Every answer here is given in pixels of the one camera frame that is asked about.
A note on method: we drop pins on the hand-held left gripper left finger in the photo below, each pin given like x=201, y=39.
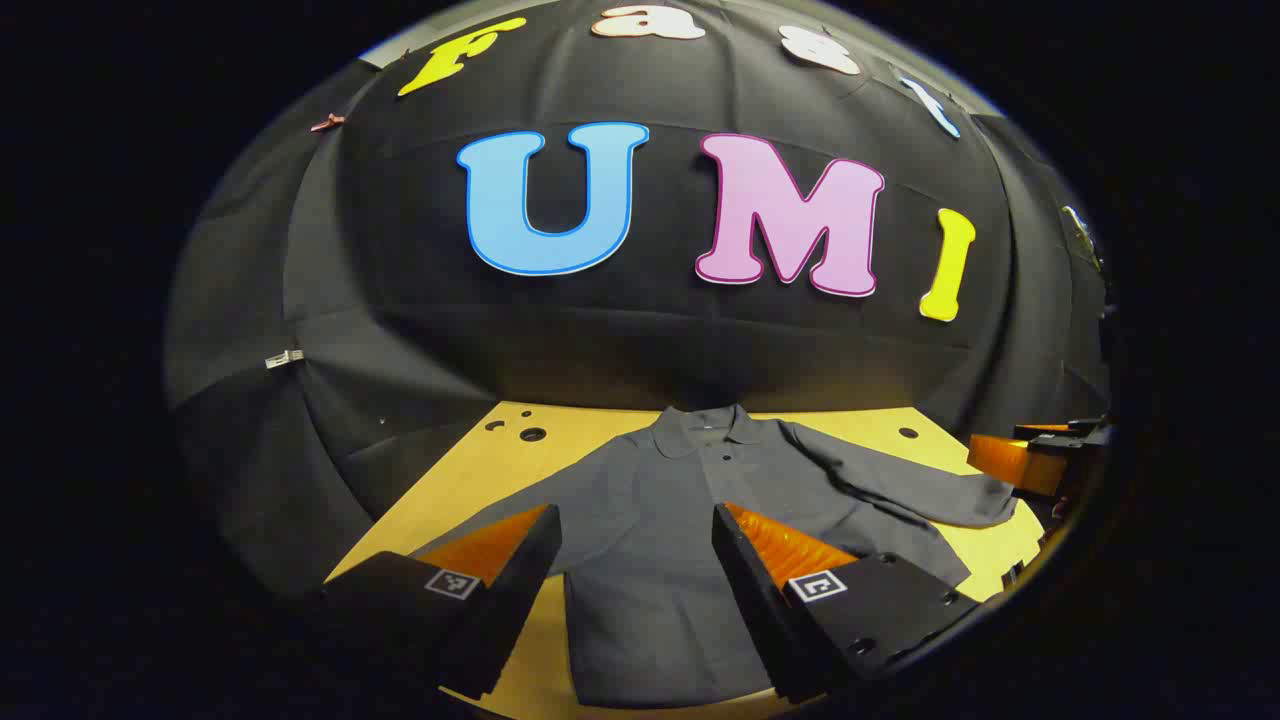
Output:
x=520, y=590

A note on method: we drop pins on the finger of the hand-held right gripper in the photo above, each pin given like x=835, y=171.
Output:
x=1075, y=435
x=1015, y=462

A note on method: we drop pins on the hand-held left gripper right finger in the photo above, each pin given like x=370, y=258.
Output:
x=750, y=590

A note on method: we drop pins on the grey long-sleeved collared shirt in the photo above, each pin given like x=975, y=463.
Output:
x=650, y=520

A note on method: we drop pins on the black backdrop cloth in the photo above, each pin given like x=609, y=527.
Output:
x=640, y=340

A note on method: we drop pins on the silver metal clip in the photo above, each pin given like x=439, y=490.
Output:
x=284, y=358

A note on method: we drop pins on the small red clip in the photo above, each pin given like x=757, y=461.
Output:
x=328, y=122

